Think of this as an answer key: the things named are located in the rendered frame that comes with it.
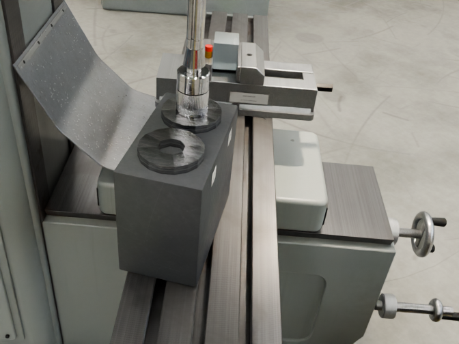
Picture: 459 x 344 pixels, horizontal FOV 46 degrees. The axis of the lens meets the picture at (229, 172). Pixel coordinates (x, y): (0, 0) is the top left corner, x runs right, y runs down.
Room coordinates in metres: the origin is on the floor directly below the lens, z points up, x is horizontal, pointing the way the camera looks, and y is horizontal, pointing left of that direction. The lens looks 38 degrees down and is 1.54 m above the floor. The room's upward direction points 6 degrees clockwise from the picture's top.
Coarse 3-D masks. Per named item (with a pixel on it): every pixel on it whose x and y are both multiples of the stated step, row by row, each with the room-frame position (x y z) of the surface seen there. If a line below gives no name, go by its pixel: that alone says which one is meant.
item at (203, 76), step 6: (180, 66) 0.69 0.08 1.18; (204, 66) 0.70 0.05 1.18; (180, 72) 0.67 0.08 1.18; (186, 72) 0.68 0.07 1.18; (204, 72) 0.68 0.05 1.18; (180, 78) 0.67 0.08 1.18; (186, 78) 0.66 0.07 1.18; (192, 78) 0.66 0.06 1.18; (198, 78) 0.66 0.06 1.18; (204, 78) 0.67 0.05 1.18; (192, 84) 0.66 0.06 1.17; (198, 84) 0.66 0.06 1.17
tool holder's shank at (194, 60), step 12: (192, 0) 0.67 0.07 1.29; (204, 0) 0.68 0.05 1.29; (192, 12) 0.68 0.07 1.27; (204, 12) 0.68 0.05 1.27; (192, 24) 0.68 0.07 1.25; (204, 24) 0.68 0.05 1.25; (192, 36) 0.68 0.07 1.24; (192, 48) 0.67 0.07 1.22; (192, 60) 0.67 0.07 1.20; (204, 60) 0.68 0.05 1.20; (192, 72) 0.67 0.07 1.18
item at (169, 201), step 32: (160, 128) 0.65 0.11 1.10; (192, 128) 0.64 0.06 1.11; (224, 128) 0.66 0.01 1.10; (128, 160) 0.56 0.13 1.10; (160, 160) 0.55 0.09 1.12; (192, 160) 0.56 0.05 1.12; (224, 160) 0.65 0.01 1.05; (128, 192) 0.53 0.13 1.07; (160, 192) 0.53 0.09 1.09; (192, 192) 0.52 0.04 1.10; (224, 192) 0.68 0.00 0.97; (128, 224) 0.53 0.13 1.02; (160, 224) 0.53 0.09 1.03; (192, 224) 0.52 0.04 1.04; (128, 256) 0.53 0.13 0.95; (160, 256) 0.53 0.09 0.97; (192, 256) 0.52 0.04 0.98
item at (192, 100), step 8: (176, 88) 0.68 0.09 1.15; (184, 88) 0.66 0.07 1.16; (192, 88) 0.66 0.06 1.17; (200, 88) 0.67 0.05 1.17; (208, 88) 0.68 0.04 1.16; (176, 96) 0.68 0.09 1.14; (184, 96) 0.66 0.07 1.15; (192, 96) 0.66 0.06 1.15; (200, 96) 0.67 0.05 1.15; (208, 96) 0.69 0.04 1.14; (176, 104) 0.68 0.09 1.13; (184, 104) 0.66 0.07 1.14; (192, 104) 0.66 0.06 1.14; (200, 104) 0.67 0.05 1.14; (184, 112) 0.66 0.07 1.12; (192, 112) 0.66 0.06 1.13; (200, 112) 0.67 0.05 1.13
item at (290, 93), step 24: (168, 72) 1.04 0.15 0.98; (216, 72) 1.06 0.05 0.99; (264, 72) 1.10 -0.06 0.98; (288, 72) 1.11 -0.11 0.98; (312, 72) 1.11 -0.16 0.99; (216, 96) 1.02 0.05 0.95; (240, 96) 1.02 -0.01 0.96; (264, 96) 1.03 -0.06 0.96; (288, 96) 1.03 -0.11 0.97; (312, 96) 1.03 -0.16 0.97
